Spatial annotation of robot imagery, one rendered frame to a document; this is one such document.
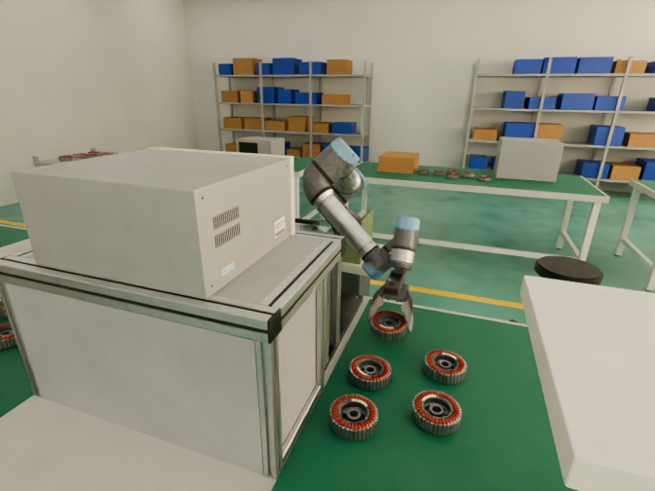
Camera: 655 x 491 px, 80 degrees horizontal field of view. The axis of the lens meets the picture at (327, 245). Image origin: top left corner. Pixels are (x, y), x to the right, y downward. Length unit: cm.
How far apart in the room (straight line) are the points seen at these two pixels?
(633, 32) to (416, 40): 316
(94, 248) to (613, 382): 83
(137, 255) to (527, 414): 95
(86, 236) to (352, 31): 740
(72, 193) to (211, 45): 852
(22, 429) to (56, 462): 15
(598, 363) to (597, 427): 10
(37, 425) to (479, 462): 99
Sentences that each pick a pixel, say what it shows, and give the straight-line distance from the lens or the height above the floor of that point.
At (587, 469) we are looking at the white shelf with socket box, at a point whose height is 120.
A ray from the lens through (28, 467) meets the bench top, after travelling 110.
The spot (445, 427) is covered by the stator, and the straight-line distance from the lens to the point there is 99.
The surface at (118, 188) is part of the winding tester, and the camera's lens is 78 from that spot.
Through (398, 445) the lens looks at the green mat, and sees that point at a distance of 97.
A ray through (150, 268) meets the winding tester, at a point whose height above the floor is 116.
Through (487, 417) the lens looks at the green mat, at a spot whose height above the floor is 75.
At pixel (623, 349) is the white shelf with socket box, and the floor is 121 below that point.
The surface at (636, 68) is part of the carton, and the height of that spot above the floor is 184.
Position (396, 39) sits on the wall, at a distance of 781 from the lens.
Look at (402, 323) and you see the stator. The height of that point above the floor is 82.
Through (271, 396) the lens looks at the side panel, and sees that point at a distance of 76.
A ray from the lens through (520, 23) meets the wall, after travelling 772.
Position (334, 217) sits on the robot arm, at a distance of 138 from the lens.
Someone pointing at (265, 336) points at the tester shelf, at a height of 108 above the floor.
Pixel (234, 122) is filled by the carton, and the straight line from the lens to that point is 841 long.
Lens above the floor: 147
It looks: 21 degrees down
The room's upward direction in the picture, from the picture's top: 1 degrees clockwise
